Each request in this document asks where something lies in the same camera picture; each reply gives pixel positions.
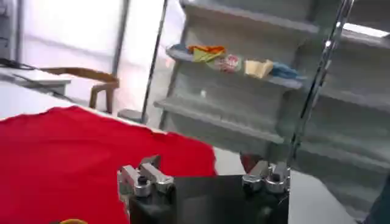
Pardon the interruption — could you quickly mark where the metal shelf with folded clothes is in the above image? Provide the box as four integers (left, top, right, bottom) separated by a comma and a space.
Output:
141, 0, 321, 159

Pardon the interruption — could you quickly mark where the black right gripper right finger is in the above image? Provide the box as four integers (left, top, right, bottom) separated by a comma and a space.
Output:
242, 161, 291, 194

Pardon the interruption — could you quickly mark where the white side table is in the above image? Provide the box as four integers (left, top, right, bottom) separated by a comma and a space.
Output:
0, 66, 73, 96

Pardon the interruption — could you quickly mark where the empty metal shelf rack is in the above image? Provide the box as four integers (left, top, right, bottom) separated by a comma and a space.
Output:
286, 0, 390, 220

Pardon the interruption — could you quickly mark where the grey tent pole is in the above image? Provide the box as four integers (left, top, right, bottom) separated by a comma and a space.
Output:
111, 0, 132, 77

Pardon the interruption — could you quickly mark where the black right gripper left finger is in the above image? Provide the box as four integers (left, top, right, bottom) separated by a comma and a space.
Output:
117, 155, 175, 198

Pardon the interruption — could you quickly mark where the red shirt with print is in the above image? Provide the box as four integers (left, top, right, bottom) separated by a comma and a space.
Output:
0, 105, 263, 224

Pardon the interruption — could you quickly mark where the wooden chair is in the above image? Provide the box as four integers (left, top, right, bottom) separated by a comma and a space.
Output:
41, 66, 120, 114

